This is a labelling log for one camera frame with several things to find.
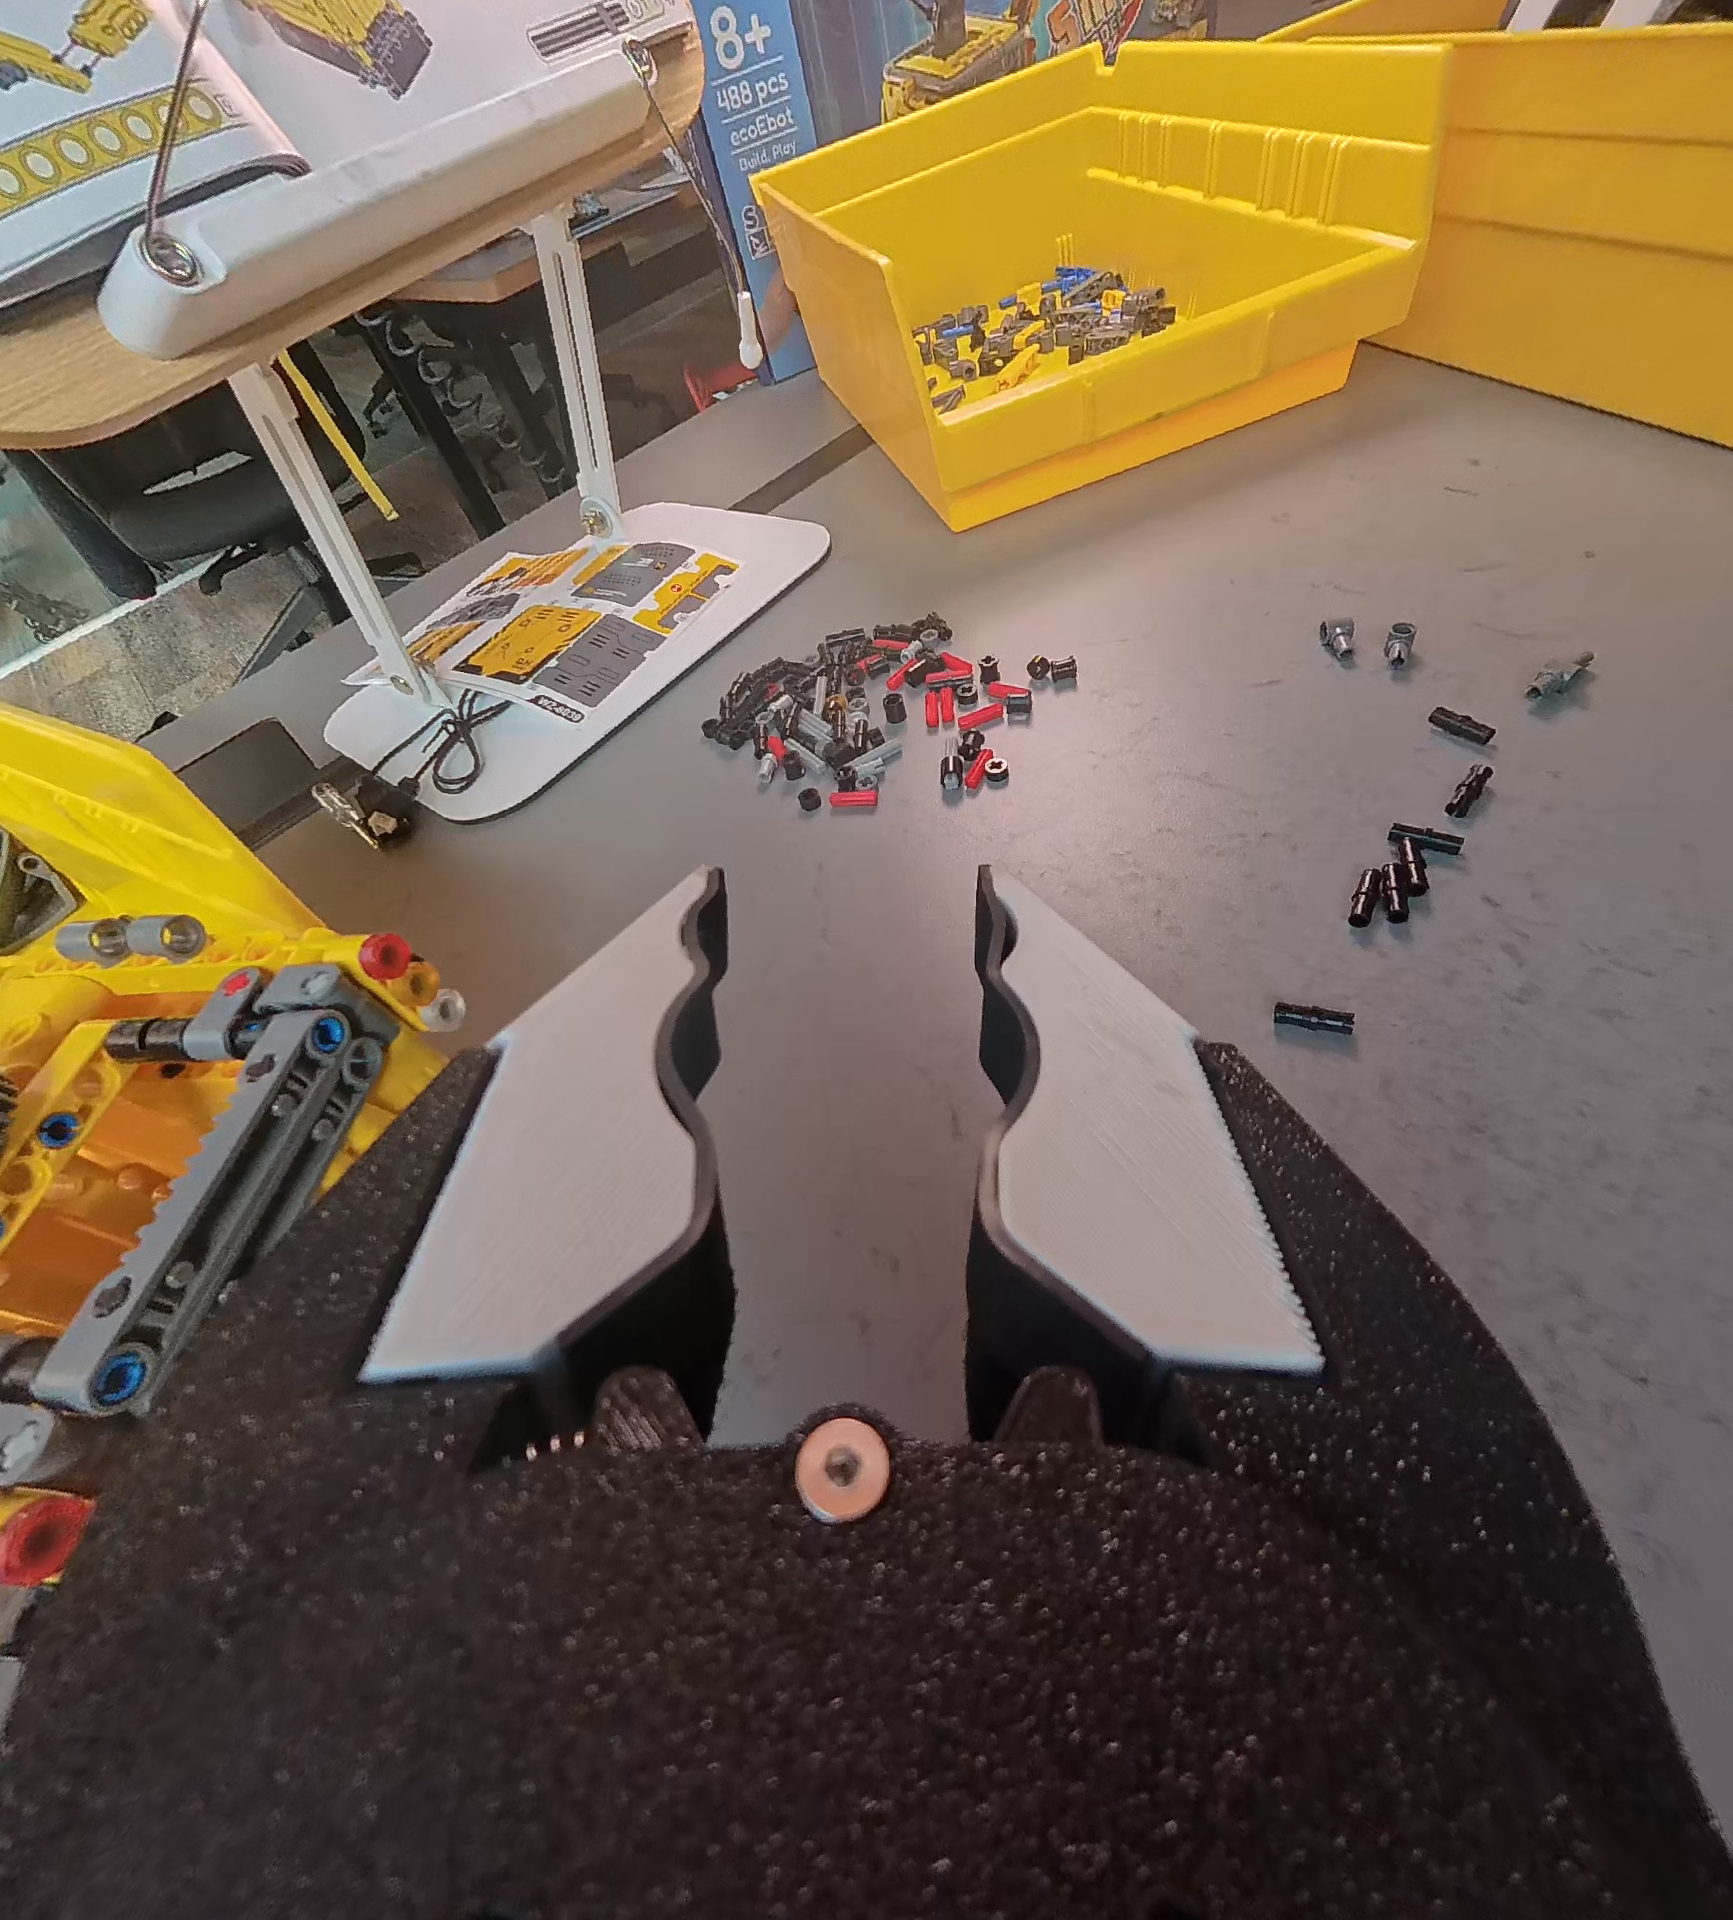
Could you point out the yellow grey sticker sheet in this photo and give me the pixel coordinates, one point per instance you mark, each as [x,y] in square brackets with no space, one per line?
[566,631]

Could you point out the grey lego connector piece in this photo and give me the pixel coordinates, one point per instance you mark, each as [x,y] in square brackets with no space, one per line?
[1403,645]
[1341,639]
[1556,676]

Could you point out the pile of red black lego pieces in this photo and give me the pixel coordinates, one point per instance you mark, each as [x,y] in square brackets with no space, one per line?
[868,708]

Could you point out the small black clip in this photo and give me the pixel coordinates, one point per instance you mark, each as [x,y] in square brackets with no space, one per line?
[363,812]

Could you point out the lego instruction booklet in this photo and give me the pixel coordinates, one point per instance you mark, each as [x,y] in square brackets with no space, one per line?
[27,137]

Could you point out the blue lego set box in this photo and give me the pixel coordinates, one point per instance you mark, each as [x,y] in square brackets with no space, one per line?
[762,181]

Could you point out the pile of grey blue lego pieces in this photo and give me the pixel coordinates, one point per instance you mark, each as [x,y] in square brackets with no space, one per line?
[1047,326]

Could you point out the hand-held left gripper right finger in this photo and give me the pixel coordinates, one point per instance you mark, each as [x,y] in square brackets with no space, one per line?
[1137,1203]

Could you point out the white book stand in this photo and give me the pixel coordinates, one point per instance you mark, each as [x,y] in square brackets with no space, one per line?
[688,600]

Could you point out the yellow lego vehicle model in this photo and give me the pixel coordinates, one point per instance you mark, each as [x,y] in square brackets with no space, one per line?
[86,1082]

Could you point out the scattered black lego pins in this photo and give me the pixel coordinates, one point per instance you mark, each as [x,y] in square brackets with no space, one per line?
[1386,889]

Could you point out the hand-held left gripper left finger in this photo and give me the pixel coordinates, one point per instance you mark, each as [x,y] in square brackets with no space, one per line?
[566,1203]

